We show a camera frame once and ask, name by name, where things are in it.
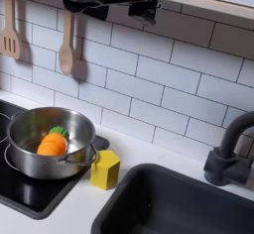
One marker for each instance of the yellow block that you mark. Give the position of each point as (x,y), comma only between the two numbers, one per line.
(104,172)

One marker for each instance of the orange toy carrot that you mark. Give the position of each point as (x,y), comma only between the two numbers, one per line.
(51,145)

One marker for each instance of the black stove top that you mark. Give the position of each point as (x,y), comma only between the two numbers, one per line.
(33,195)

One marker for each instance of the dark grey sink basin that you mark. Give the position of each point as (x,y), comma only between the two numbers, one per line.
(172,205)

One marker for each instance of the dark grey tap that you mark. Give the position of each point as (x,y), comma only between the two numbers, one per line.
(221,168)

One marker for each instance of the wooden slotted spatula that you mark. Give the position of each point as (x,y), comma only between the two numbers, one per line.
(10,43)

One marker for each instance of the wooden shelf board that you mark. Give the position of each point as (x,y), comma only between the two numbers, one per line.
(211,8)

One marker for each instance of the wooden spoon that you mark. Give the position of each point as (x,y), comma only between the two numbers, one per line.
(66,56)

